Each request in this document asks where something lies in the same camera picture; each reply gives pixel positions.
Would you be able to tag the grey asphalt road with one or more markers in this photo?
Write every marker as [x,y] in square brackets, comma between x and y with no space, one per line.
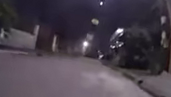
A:
[67,85]

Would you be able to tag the dark bush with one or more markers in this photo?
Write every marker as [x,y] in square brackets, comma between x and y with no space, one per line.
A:
[137,48]

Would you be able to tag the white wall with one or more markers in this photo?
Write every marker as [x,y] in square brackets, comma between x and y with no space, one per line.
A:
[17,37]

